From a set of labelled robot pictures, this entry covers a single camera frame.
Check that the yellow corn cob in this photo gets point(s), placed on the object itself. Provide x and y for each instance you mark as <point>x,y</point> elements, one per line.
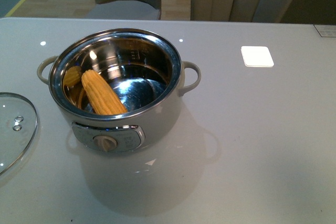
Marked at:
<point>102,98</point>

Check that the white electric cooking pot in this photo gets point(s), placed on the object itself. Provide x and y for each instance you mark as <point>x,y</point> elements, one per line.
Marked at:
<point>145,71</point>

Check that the table label sticker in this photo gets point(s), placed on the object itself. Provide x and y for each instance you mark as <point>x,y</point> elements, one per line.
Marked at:
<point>326,30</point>

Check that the glass pot lid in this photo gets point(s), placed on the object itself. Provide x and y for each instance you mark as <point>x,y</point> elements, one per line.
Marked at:
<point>19,123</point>

